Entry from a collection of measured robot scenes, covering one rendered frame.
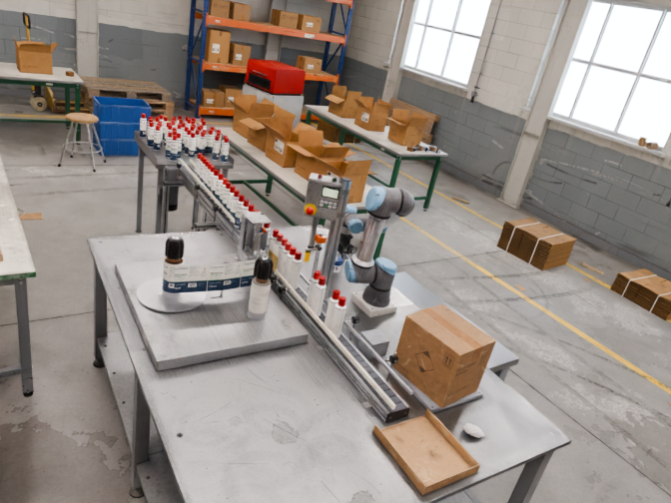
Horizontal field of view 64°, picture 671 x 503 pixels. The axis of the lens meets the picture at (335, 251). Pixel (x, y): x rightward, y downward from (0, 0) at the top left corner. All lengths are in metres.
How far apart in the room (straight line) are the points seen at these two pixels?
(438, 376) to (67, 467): 1.84
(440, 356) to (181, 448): 1.03
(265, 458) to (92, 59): 8.42
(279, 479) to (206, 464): 0.24
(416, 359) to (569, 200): 5.86
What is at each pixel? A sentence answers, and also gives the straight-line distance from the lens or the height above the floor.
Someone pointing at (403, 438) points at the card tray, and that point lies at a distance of 2.14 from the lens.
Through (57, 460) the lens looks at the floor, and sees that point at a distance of 3.10.
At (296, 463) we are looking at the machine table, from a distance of 1.95.
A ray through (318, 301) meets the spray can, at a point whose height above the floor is 0.97.
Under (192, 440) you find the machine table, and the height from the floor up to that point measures 0.83.
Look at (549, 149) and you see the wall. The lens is 8.11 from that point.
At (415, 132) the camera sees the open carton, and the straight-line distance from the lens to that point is 6.79.
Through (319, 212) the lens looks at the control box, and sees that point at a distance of 2.58.
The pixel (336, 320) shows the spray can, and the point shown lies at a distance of 2.40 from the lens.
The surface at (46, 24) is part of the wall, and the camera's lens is 9.64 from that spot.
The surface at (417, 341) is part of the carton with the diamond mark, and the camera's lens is 2.28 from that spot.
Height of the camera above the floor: 2.25
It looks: 25 degrees down
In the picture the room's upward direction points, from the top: 12 degrees clockwise
